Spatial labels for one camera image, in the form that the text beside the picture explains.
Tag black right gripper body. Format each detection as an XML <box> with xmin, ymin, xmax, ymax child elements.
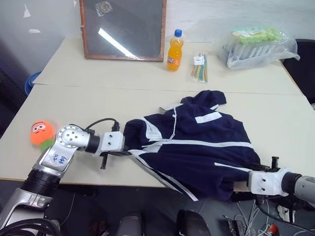
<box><xmin>251</xmin><ymin>156</ymin><xmax>280</xmax><ymax>173</ymax></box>

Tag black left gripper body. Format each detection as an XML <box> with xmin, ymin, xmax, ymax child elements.
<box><xmin>99</xmin><ymin>150</ymin><xmax>132</xmax><ymax>170</ymax></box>

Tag navy jacket with white stripes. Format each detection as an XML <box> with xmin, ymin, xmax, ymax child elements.
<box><xmin>122</xmin><ymin>89</ymin><xmax>262</xmax><ymax>202</ymax></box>

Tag dark rounded grey shape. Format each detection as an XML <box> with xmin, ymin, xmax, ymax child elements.
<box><xmin>116</xmin><ymin>209</ymin><xmax>144</xmax><ymax>236</ymax></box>

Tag orange plush toy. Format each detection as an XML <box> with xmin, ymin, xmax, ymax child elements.
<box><xmin>30</xmin><ymin>119</ymin><xmax>57</xmax><ymax>151</ymax></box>

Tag dark rounded black shape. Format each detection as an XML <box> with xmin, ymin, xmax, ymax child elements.
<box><xmin>176</xmin><ymin>209</ymin><xmax>212</xmax><ymax>236</ymax></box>

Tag blue round container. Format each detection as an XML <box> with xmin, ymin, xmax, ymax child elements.
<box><xmin>24</xmin><ymin>71</ymin><xmax>43</xmax><ymax>95</ymax></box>

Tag orange soda bottle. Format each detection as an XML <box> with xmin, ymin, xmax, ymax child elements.
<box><xmin>166</xmin><ymin>29</ymin><xmax>185</xmax><ymax>72</ymax></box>

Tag pack of colourful sticks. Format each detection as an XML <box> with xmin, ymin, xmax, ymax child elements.
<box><xmin>188</xmin><ymin>51</ymin><xmax>210</xmax><ymax>84</ymax></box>

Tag plastic bag of green-capped tubes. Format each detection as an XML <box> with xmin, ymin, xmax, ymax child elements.
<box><xmin>216</xmin><ymin>25</ymin><xmax>301</xmax><ymax>70</ymax></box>

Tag wooden framed chalkboard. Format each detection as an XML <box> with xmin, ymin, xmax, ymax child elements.
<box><xmin>79</xmin><ymin>0</ymin><xmax>168</xmax><ymax>62</ymax></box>

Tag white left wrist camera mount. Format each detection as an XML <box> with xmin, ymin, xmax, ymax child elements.
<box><xmin>94</xmin><ymin>131</ymin><xmax>126</xmax><ymax>158</ymax></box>

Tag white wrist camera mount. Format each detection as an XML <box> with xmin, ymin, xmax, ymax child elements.
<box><xmin>247</xmin><ymin>167</ymin><xmax>294</xmax><ymax>198</ymax></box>
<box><xmin>94</xmin><ymin>131</ymin><xmax>126</xmax><ymax>158</ymax></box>

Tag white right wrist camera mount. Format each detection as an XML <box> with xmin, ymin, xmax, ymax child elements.
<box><xmin>247</xmin><ymin>167</ymin><xmax>294</xmax><ymax>198</ymax></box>

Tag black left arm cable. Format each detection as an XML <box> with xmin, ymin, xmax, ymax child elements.
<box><xmin>85</xmin><ymin>118</ymin><xmax>121</xmax><ymax>135</ymax></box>

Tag white floor cables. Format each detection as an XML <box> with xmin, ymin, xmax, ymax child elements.
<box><xmin>221</xmin><ymin>196</ymin><xmax>315</xmax><ymax>236</ymax></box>

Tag black cable bundle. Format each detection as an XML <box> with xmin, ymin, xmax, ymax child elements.
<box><xmin>0</xmin><ymin>218</ymin><xmax>62</xmax><ymax>236</ymax></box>

